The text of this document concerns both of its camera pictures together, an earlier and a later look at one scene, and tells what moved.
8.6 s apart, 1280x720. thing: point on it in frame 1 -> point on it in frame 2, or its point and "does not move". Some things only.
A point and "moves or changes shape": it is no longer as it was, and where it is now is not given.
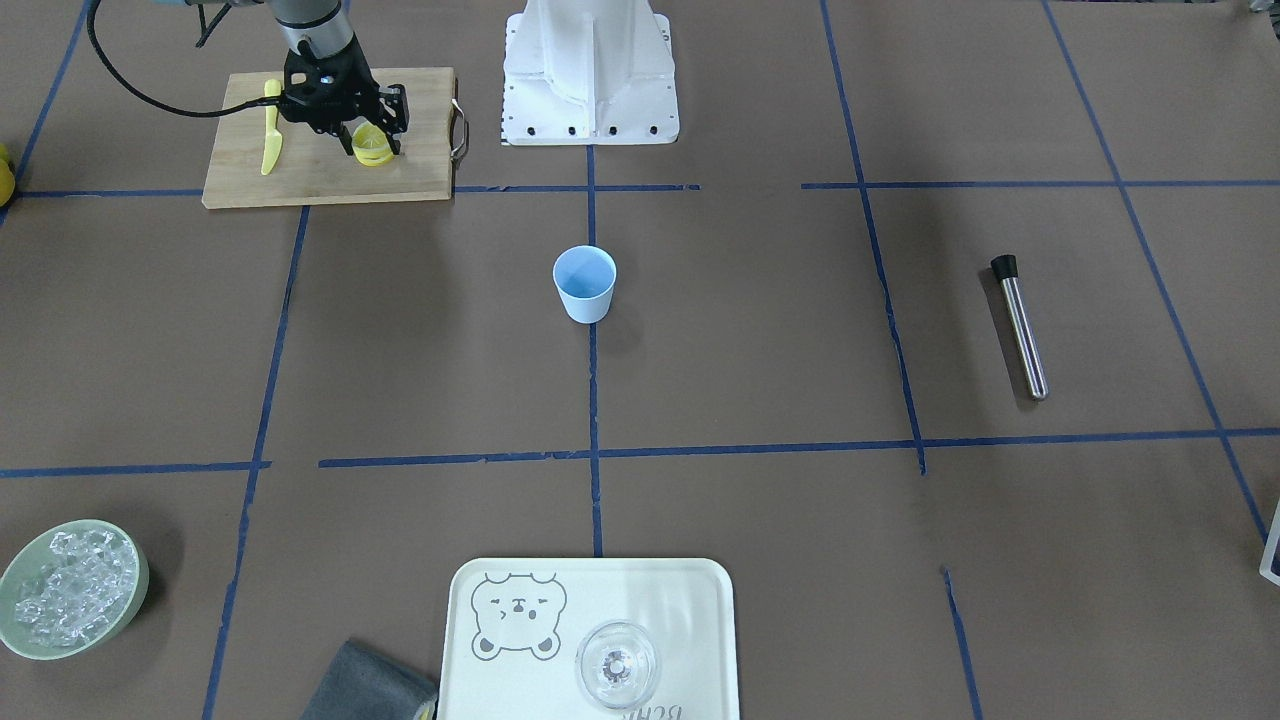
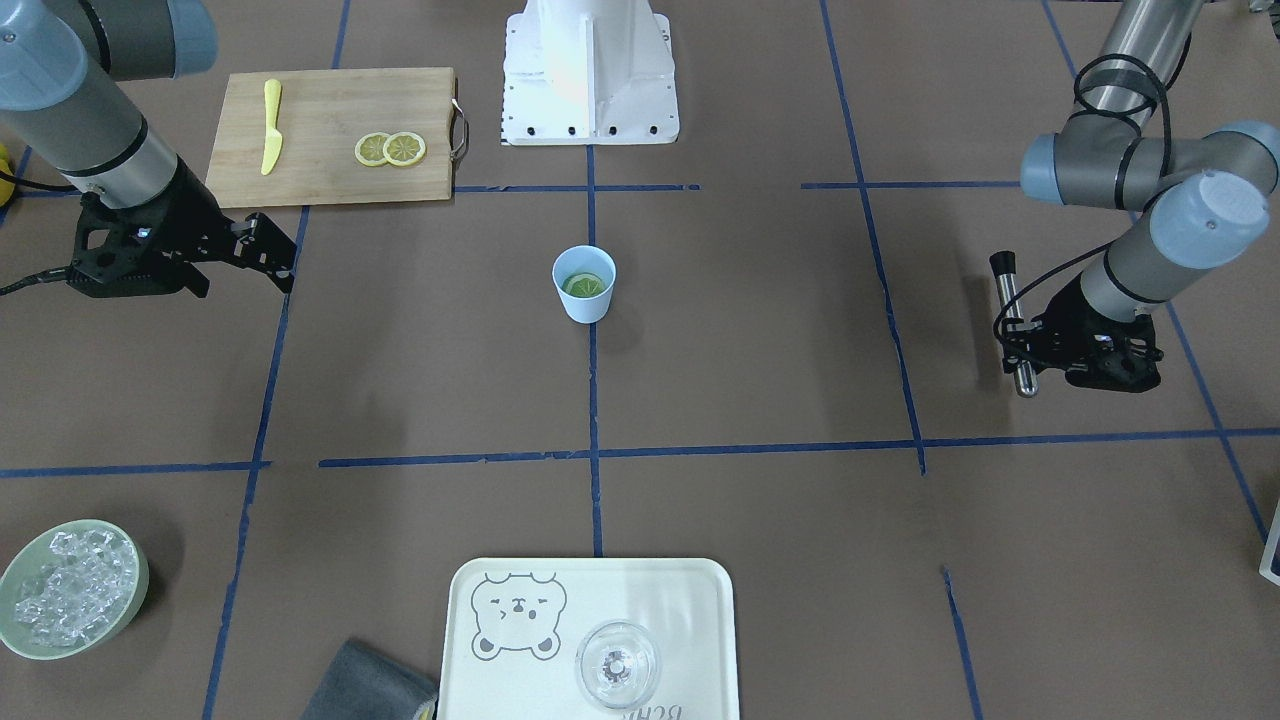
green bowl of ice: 71,589 does not move
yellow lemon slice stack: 371,146 moves or changes shape
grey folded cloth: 361,684 does not move
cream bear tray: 513,629 does not move
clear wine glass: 617,664 does not move
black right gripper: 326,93 -> 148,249
